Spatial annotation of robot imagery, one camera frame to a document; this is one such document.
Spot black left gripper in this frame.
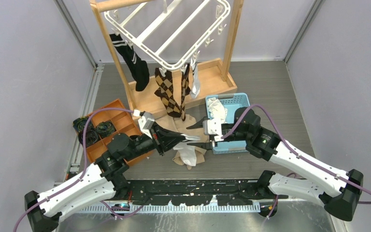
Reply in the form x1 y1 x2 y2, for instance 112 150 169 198
124 121 185 161

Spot white black-striped sock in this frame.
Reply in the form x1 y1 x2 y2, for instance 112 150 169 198
172 134 200 167
190 51 200 99

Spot brown argyle sock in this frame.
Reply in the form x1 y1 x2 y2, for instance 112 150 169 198
154 68 181 118
180 63 190 121

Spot white plastic clip hanger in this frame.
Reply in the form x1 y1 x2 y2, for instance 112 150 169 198
98 0 231 71

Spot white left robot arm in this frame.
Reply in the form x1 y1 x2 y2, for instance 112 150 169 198
25 123 200 232

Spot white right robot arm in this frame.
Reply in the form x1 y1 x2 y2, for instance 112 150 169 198
189 107 363 221

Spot wooden hanger stand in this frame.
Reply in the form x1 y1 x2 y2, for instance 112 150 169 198
89 0 243 118

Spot beige crumpled cloth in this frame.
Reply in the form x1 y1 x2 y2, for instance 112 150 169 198
156 114 209 170

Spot light blue plastic basket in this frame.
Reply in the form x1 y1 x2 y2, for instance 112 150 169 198
205 93 260 155

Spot orange compartment tray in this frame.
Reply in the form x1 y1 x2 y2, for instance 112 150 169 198
86 110 142 163

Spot rolled dark green sock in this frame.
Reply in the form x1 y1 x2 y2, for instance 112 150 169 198
78 121 116 147

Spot rolled dark patterned sock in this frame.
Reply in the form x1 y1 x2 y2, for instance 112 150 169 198
72 116 89 133

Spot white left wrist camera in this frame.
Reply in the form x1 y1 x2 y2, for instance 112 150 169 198
133 109 155 138

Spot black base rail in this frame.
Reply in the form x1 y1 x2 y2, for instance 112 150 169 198
111 179 275 206

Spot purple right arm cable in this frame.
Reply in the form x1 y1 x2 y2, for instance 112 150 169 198
222 104 371 218

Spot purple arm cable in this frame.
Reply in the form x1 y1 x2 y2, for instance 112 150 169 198
13 108 151 232
222 104 371 218

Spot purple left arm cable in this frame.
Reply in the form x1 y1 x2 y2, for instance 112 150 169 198
13 108 151 232

